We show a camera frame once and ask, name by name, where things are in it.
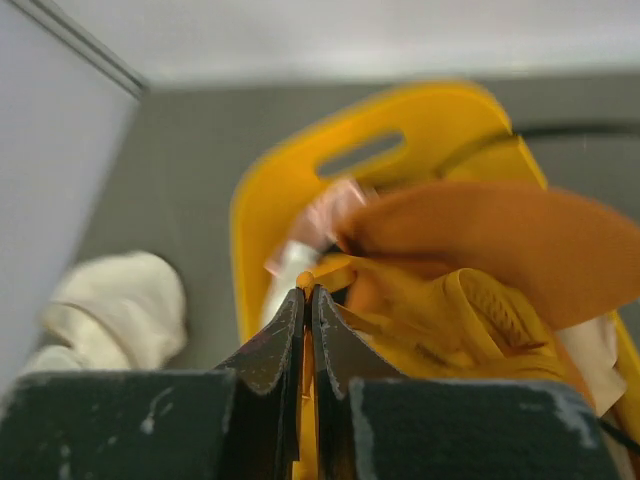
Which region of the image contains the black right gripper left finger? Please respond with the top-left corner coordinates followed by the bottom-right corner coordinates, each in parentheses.
top-left (1, 289), bottom-right (305, 479)

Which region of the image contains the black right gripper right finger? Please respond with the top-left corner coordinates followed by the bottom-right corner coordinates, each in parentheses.
top-left (310, 287), bottom-right (618, 479)

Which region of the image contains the orange bra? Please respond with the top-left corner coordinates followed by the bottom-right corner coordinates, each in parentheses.
top-left (294, 180), bottom-right (640, 480)

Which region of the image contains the white honeycomb mesh laundry bag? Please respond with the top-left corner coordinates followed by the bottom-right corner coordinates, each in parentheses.
top-left (24, 251), bottom-right (187, 372)

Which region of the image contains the white garment in basket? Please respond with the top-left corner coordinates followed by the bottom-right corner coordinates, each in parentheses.
top-left (261, 241), bottom-right (320, 327)

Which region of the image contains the pink satin garment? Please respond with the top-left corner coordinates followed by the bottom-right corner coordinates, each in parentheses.
top-left (264, 178), bottom-right (377, 276)

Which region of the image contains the yellow plastic basket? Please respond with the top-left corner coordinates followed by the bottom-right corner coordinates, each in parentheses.
top-left (231, 82), bottom-right (639, 451)

